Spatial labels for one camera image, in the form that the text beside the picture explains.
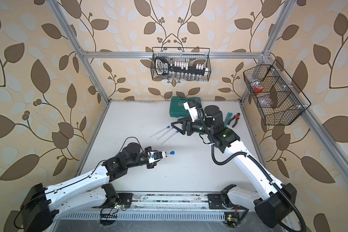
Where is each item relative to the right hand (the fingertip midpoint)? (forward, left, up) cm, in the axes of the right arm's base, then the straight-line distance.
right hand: (174, 122), depth 67 cm
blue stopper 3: (+16, -1, -32) cm, 36 cm away
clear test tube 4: (+10, +5, -32) cm, 34 cm away
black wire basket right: (+13, -55, +1) cm, 56 cm away
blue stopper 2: (+20, +6, -32) cm, 38 cm away
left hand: (-7, +7, -14) cm, 17 cm away
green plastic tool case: (+35, -1, -29) cm, 46 cm away
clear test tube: (-11, +3, -9) cm, 15 cm away
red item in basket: (+22, -48, -1) cm, 53 cm away
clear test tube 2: (+16, +12, -32) cm, 38 cm away
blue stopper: (-11, +1, -9) cm, 14 cm away
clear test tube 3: (+14, +8, -33) cm, 37 cm away
